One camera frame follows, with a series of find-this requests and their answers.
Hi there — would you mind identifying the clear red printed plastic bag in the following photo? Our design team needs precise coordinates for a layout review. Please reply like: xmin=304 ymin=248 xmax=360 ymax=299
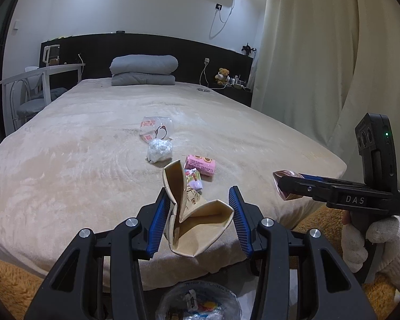
xmin=140 ymin=116 xmax=174 ymax=144

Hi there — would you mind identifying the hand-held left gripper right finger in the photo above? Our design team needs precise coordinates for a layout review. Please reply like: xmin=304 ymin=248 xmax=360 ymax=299
xmin=228 ymin=186 xmax=377 ymax=320

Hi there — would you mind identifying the brown paper bag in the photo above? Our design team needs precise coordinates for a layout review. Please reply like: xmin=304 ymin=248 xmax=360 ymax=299
xmin=162 ymin=160 xmax=235 ymax=259

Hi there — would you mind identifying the white glass kettle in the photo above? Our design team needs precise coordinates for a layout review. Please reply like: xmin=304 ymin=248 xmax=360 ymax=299
xmin=43 ymin=45 xmax=61 ymax=66

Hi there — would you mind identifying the group of small bottles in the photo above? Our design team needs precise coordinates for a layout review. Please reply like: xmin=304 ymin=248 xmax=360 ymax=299
xmin=230 ymin=75 xmax=250 ymax=89

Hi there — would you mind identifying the pink box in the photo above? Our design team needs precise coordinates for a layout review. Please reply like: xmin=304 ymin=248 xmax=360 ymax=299
xmin=184 ymin=154 xmax=217 ymax=178

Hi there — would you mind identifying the white air conditioner cable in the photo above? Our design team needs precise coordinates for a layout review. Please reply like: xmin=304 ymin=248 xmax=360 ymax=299
xmin=209 ymin=0 xmax=238 ymax=37

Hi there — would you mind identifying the black nightstand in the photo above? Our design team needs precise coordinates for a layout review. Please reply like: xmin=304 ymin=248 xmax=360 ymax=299
xmin=213 ymin=85 xmax=254 ymax=108

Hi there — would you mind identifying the bed with beige blanket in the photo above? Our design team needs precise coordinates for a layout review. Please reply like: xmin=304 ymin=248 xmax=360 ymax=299
xmin=0 ymin=78 xmax=347 ymax=290

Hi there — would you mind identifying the black headboard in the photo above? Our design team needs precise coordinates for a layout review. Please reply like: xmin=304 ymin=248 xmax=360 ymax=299
xmin=40 ymin=33 xmax=254 ymax=85

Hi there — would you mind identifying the pastel snack packet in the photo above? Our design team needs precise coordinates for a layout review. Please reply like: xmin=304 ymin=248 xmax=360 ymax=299
xmin=185 ymin=168 xmax=204 ymax=194

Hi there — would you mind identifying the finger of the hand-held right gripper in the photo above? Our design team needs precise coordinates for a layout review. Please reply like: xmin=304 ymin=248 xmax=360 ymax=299
xmin=279 ymin=177 xmax=337 ymax=204
xmin=299 ymin=173 xmax=365 ymax=188

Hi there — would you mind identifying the waste bin with clear liner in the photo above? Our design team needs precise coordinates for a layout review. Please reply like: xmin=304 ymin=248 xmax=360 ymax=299
xmin=155 ymin=282 xmax=242 ymax=320

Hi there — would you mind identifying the shiny brown wrapper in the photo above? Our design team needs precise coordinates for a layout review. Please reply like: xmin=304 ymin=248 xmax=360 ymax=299
xmin=273 ymin=170 xmax=304 ymax=201

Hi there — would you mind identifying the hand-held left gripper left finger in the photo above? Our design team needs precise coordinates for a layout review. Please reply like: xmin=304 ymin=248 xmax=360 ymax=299
xmin=24 ymin=187 xmax=174 ymax=320

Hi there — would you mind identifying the grey pillow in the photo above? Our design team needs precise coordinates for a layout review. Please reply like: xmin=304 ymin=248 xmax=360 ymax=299
xmin=111 ymin=74 xmax=176 ymax=86

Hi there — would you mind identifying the metal chair grey cushion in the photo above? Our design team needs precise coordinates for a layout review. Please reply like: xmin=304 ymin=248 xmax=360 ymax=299
xmin=8 ymin=73 xmax=46 ymax=122
xmin=49 ymin=87 xmax=68 ymax=101

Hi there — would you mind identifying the person's right forearm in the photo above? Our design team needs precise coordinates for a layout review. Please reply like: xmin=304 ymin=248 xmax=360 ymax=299
xmin=378 ymin=247 xmax=400 ymax=294

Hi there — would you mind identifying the brown teddy bear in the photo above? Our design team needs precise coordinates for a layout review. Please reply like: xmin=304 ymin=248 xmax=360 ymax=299
xmin=215 ymin=67 xmax=230 ymax=85

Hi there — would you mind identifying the white desk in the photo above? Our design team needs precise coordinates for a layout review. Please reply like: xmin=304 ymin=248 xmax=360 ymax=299
xmin=0 ymin=63 xmax=82 ymax=107

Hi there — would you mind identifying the orange shaggy rug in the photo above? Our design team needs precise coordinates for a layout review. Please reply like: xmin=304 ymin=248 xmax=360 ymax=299
xmin=0 ymin=203 xmax=399 ymax=320

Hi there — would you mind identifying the person's right hand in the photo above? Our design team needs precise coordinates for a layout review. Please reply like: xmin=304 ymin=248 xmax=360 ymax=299
xmin=341 ymin=215 xmax=400 ymax=274

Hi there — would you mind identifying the grey folded quilt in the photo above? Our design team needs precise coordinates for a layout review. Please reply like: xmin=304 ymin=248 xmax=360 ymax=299
xmin=109 ymin=54 xmax=179 ymax=77

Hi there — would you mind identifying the white charger cable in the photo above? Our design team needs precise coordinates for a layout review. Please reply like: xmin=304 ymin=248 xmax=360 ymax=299
xmin=199 ymin=58 xmax=228 ymax=90

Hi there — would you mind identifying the cream curtain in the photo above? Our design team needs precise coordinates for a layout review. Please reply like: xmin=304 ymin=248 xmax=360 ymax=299
xmin=251 ymin=0 xmax=400 ymax=194

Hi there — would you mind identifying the white plastic wrapper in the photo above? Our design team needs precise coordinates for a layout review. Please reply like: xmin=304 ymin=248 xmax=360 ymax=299
xmin=147 ymin=138 xmax=173 ymax=164

